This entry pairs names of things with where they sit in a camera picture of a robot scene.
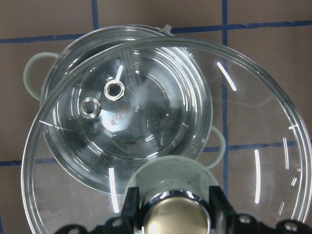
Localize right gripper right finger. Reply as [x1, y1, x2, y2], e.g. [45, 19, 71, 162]
[209, 186, 235, 232]

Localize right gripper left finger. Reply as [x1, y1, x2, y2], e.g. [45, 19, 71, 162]
[121, 187, 141, 231]

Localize glass pot lid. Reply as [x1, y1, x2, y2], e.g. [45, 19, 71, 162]
[21, 37, 312, 234]

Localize white steel cooking pot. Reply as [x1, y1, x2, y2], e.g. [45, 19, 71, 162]
[23, 23, 227, 169]

